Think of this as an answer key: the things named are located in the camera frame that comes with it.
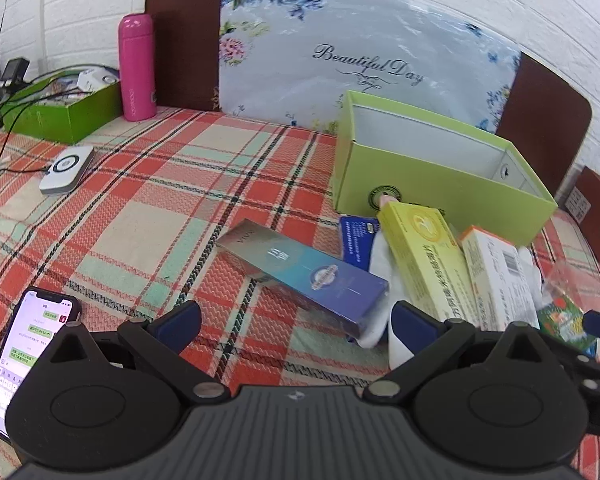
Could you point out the floral plastic-wrapped bedding package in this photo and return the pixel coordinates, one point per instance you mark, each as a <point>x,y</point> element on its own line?
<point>355,35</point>

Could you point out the large light green box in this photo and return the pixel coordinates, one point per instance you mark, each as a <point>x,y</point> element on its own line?
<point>430,180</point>

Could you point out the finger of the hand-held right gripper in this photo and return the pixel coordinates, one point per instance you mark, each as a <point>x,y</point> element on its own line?
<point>599,321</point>

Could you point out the brown cardboard box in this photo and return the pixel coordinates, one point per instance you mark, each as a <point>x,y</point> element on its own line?
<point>595,210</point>

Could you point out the brown wooden headboard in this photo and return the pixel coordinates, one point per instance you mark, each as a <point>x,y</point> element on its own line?
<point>185,45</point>

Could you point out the blue flat box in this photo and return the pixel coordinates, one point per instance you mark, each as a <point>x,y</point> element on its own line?
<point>355,240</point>

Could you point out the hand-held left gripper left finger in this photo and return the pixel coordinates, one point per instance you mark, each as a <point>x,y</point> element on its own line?
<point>180,322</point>

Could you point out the pink thermos bottle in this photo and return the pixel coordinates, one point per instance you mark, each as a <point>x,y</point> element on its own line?
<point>137,70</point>

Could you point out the long blue-grey box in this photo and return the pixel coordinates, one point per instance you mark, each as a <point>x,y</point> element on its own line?
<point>300,275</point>

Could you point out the yellow medicine box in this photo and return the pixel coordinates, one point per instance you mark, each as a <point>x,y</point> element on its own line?
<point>420,250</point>

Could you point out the black charger adapter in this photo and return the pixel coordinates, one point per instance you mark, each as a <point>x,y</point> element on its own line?
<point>14,74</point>

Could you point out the plaid bedsheet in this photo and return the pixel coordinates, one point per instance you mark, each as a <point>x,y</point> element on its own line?
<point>155,185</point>

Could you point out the white and orange box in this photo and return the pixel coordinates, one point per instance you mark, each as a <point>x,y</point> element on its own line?
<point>495,270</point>

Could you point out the clear plastic cup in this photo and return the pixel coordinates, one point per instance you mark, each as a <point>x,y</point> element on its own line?
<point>575,280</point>

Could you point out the green printed snack packet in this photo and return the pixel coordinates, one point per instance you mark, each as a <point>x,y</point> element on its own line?
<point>562,320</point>

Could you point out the small white box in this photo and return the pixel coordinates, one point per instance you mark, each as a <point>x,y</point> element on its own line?
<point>96,80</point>

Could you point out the small green open box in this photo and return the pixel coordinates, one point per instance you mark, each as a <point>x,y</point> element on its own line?
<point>70,120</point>

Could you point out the white cloth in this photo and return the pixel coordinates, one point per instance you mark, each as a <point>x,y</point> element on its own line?
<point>380,270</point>

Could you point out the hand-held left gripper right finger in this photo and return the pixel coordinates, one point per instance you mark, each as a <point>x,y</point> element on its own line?
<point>411,325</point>

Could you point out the smartphone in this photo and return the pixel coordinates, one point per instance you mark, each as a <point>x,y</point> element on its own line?
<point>25,340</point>

